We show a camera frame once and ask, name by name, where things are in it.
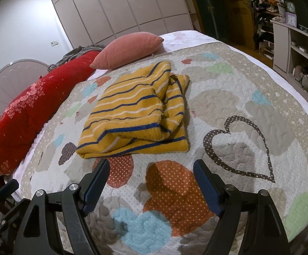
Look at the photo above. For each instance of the white shelf unit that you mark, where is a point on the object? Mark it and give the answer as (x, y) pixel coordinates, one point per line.
(282, 47)

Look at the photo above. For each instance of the grey plaid cloth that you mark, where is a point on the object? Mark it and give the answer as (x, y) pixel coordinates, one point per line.
(74, 53)

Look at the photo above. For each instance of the white round headboard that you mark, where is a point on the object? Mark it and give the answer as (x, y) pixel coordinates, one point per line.
(13, 77)

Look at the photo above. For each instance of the red floral blanket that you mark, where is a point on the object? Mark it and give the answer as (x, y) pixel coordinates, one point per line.
(29, 111)

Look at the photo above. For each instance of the wall light switch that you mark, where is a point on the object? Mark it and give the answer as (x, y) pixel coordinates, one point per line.
(54, 43)

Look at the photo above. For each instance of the purple table clock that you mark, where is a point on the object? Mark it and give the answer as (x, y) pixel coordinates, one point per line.
(291, 19)

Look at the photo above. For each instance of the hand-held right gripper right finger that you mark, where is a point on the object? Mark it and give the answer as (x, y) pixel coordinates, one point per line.
(208, 191)

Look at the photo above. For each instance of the yellow striped knit garment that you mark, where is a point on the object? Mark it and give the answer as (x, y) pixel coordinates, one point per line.
(132, 111)

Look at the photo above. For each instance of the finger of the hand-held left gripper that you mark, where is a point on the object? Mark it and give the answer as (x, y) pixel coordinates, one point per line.
(7, 188)

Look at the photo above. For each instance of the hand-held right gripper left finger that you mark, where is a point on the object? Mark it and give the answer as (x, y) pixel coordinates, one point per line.
(95, 191)

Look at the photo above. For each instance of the wooden door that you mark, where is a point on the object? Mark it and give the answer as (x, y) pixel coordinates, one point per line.
(236, 13)

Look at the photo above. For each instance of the white wardrobe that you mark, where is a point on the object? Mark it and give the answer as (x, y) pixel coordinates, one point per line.
(116, 5)

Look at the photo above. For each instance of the heart patterned quilt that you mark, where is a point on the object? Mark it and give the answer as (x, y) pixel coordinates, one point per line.
(223, 106)

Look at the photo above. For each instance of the dark mantel clock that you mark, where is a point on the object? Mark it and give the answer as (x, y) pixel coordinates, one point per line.
(290, 4)

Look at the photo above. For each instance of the pink pillow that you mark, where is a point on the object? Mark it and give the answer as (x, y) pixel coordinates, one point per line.
(130, 47)

